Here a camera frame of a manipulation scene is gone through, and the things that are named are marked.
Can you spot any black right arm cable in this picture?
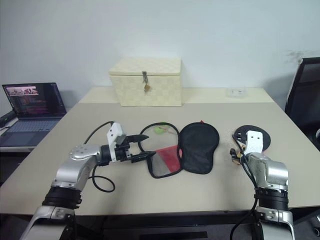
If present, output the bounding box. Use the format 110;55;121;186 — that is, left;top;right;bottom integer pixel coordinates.
229;147;262;240

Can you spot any black office chair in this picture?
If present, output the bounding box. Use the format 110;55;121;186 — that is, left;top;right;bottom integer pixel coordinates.
284;56;320;151

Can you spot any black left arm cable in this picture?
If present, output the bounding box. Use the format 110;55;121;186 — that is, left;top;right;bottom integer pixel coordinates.
83;121;116;193

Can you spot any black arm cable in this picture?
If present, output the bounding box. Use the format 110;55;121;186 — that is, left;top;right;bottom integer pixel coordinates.
83;121;116;193
229;147;262;240

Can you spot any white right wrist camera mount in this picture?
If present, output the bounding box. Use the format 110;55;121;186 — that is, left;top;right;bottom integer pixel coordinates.
244;129;265;154

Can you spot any cream woven storage box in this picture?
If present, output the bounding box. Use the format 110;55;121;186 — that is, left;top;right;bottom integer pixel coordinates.
108;56;185;108

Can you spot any black red paddle case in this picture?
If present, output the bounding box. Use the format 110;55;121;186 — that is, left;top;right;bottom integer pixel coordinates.
139;120;221;180

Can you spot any open grey laptop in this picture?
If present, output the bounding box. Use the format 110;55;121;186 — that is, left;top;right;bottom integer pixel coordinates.
0;81;68;148

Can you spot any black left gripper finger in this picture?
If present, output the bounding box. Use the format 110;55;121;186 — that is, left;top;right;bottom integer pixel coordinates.
126;134;150;145
129;150;157;164

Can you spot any green zipper pendant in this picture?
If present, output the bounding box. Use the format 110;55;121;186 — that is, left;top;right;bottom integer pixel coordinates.
154;122;173;135

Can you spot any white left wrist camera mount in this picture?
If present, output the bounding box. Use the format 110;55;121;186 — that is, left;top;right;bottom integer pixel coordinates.
106;121;128;164

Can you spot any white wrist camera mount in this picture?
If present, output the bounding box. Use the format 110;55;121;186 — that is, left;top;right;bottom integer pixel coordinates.
106;121;128;164
244;129;265;154

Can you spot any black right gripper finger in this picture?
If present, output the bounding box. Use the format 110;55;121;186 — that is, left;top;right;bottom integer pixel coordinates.
232;131;248;144

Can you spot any clear white socket plate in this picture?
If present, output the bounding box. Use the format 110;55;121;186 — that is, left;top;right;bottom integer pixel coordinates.
226;87;248;99

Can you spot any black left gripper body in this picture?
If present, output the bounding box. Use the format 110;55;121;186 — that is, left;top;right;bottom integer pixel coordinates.
114;142;134;164

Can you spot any black box with green light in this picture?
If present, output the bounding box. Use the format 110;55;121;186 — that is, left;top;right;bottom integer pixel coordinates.
0;111;17;128

